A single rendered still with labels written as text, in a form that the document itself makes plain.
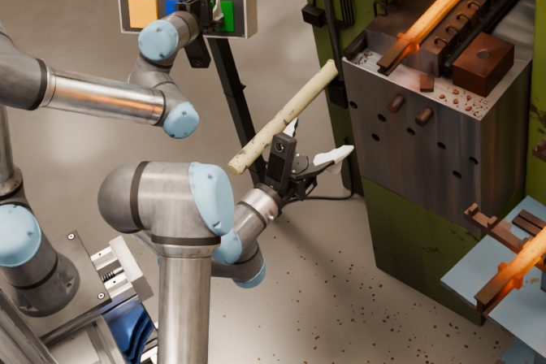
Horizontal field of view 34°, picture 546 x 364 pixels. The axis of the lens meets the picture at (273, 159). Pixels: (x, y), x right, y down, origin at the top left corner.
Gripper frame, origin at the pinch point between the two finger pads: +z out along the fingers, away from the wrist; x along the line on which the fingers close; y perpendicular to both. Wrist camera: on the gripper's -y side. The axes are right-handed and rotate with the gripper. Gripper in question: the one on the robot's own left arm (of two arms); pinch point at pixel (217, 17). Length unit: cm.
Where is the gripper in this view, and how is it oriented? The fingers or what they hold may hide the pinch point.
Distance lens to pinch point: 216.3
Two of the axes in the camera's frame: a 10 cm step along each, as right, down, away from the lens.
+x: -9.5, -0.9, 3.0
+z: 3.1, -3.5, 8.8
